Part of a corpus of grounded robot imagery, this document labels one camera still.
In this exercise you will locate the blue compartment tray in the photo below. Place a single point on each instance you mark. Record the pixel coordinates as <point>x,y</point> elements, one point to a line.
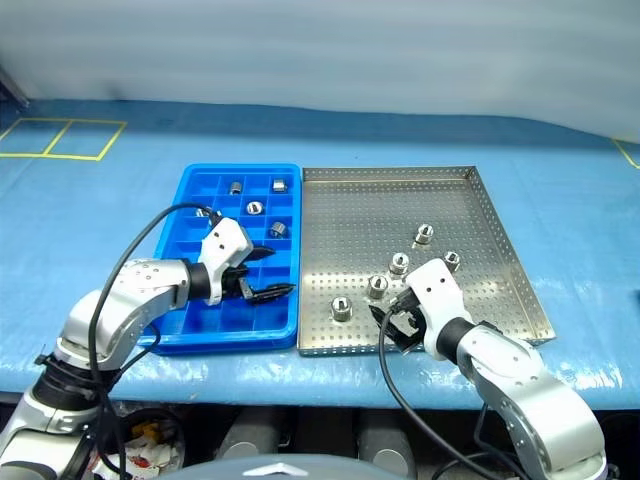
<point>240,320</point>

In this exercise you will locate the dark grey rounded shape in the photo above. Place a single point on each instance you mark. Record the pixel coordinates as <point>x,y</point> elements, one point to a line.
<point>252,432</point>
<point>385,440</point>

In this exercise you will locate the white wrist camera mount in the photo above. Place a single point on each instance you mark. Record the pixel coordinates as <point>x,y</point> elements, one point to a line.
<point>225,245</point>
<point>440,295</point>

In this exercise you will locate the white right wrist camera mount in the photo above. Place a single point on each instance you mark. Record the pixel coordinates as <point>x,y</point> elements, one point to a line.
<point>440,295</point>

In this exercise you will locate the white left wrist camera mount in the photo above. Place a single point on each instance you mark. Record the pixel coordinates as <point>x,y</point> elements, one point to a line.
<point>225,245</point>

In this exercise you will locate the blue plastic table cover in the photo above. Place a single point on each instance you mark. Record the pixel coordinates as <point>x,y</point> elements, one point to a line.
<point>100,225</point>

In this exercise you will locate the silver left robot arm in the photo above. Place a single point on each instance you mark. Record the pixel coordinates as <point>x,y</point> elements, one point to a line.
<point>140,295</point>

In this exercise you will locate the metal frame bar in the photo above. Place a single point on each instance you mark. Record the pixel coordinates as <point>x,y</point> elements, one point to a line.
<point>12,87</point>

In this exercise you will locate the perforated metal tray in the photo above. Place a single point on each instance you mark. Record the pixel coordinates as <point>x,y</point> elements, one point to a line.
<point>360,225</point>

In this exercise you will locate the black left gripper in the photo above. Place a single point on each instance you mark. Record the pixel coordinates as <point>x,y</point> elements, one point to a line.
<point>231,285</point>

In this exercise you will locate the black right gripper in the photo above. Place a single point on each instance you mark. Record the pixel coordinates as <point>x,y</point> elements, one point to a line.
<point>412,332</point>

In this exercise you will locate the black bin with paper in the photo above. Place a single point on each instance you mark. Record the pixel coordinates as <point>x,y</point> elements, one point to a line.
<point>150,450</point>

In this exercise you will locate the grey robot torso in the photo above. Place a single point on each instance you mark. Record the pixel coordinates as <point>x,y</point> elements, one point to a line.
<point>300,470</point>

